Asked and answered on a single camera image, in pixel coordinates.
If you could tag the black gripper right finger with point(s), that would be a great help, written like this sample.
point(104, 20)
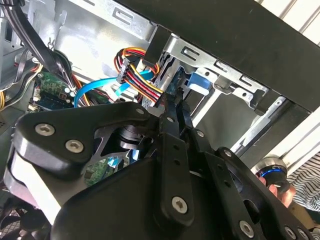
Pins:
point(225, 175)

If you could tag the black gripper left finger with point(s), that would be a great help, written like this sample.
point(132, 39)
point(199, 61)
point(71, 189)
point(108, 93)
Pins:
point(75, 120)

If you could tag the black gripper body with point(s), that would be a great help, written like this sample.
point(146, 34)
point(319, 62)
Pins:
point(112, 205)

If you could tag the round black blue-ringed tool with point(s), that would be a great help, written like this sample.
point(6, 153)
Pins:
point(270, 165)

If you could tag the hard disk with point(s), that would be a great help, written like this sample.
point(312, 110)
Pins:
point(198, 82)

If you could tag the person's hand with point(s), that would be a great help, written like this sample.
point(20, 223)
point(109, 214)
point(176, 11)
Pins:
point(287, 195)

